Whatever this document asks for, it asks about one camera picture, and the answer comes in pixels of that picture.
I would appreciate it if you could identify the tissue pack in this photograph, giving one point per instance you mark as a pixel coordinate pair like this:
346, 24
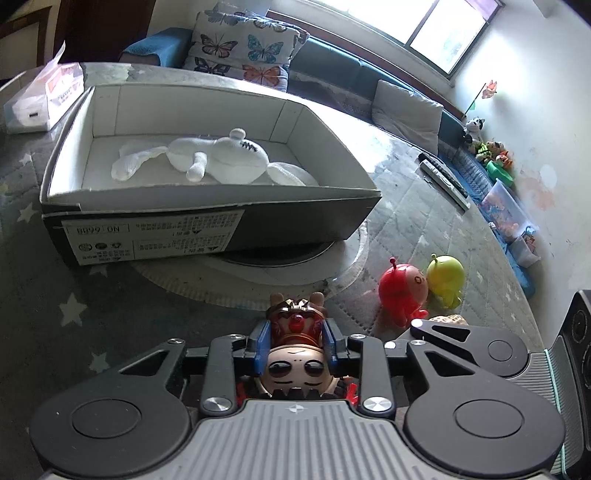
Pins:
51, 92

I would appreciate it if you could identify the white plush toy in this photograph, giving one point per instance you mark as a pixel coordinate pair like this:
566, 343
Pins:
231, 157

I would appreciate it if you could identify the window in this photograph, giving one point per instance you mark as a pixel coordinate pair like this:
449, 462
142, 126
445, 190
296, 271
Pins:
443, 32

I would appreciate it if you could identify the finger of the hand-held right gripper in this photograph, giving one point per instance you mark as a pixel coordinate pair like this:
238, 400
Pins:
443, 332

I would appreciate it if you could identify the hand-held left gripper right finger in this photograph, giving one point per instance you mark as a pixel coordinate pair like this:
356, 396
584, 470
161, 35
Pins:
330, 344

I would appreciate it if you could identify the silver remote control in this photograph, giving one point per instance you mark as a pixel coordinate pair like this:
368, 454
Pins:
443, 184

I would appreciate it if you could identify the black cardboard shoe box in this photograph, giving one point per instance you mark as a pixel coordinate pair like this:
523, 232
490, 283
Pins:
152, 230

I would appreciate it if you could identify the blue blanket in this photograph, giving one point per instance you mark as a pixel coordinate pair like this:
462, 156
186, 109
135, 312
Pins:
157, 48

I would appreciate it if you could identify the paper pinwheel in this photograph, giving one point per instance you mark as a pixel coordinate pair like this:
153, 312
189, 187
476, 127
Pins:
488, 88

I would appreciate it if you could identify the grey cushion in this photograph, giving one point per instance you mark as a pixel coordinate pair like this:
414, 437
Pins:
406, 115

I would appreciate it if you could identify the yellow-green round toy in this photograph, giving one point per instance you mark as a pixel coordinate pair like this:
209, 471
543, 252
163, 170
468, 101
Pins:
445, 277

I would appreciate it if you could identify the teal sofa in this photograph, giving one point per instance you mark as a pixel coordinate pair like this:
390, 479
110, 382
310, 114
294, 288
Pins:
332, 60

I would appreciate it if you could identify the butterfly print pillow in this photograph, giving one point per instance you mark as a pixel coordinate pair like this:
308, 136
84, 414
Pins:
240, 46

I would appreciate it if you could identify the clear plastic toy bin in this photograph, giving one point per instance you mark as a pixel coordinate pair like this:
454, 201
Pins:
508, 210

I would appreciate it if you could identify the orange plush toy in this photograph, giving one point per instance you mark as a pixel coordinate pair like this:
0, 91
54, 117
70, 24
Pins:
491, 151

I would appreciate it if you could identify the quilted grey desktop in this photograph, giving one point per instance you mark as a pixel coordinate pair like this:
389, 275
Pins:
41, 286

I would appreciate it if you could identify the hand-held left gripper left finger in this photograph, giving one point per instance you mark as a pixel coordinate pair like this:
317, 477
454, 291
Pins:
261, 344

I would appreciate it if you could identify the big-headed toy figurine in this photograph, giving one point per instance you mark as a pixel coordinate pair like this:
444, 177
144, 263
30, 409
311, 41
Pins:
295, 369

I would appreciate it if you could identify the small clear container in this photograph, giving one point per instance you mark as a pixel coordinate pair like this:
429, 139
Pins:
524, 249

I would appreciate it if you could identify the cow plush toy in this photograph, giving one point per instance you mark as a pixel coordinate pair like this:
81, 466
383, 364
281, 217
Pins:
474, 131

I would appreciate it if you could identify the red round toy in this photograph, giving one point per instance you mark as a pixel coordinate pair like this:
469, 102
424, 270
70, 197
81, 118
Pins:
401, 288

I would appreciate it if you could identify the black remote control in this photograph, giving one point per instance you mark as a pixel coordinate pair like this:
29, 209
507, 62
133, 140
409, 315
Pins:
443, 173

